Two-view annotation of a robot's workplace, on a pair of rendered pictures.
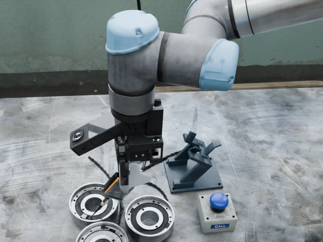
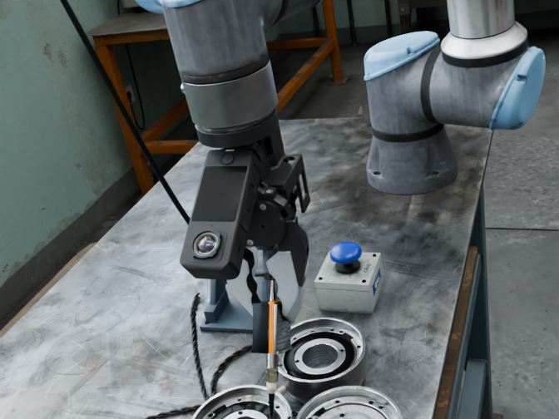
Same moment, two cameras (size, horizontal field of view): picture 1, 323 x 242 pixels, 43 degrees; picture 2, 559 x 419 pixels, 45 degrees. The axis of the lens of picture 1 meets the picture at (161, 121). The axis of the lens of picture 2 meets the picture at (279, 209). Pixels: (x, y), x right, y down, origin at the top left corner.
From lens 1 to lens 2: 57 cm
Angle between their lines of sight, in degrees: 46
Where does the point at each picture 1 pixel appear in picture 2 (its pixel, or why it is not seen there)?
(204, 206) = (339, 280)
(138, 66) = not seen: outside the picture
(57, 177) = not seen: outside the picture
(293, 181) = (331, 208)
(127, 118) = (269, 124)
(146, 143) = (293, 168)
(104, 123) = (222, 187)
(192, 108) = (112, 271)
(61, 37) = not seen: outside the picture
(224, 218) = (372, 264)
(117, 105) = (250, 104)
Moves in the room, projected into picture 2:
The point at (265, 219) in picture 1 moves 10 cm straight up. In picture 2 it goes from (379, 247) to (372, 185)
